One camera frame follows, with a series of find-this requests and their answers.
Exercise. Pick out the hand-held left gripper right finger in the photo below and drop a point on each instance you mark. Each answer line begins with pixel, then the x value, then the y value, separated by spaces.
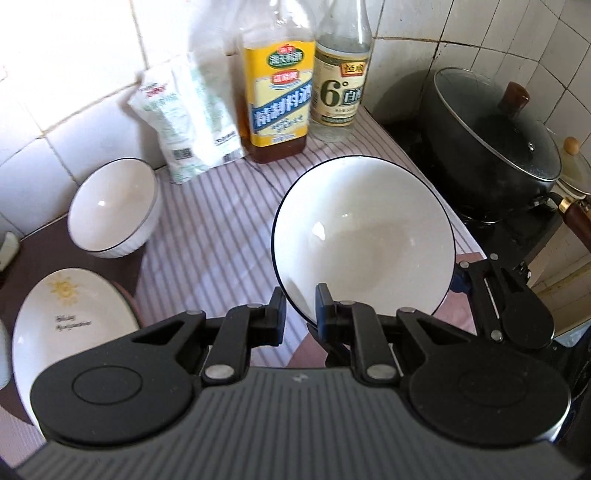
pixel 325 309

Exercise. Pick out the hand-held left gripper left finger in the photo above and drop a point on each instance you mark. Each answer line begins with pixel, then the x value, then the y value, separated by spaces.
pixel 277 318

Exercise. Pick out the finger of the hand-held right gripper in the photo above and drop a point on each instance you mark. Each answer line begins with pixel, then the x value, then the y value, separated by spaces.
pixel 334 356
pixel 480 286

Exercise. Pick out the white ribbed bowl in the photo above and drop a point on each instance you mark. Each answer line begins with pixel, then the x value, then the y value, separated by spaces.
pixel 364 230
pixel 3 355
pixel 113 207

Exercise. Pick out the white plate with sun print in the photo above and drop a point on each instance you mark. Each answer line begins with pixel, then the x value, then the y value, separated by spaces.
pixel 69 332

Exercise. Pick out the black gas stove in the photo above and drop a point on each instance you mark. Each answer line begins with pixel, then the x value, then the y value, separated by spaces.
pixel 503 235

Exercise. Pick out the striped tablecloth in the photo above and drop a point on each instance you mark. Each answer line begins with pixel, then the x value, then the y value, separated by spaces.
pixel 212 230

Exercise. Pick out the black wok with glass lid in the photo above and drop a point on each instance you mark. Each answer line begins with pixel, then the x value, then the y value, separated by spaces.
pixel 485 152

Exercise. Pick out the pink rabbit print plate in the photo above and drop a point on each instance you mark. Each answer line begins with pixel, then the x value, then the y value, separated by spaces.
pixel 133 308

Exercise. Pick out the cooking wine bottle yellow label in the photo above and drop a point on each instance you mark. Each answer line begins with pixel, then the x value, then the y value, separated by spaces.
pixel 277 106

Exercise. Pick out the white salt bag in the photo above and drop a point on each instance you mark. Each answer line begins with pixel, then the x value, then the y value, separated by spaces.
pixel 189 120

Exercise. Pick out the clear vinegar bottle yellow cap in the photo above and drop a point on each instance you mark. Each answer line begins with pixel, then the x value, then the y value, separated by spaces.
pixel 339 87

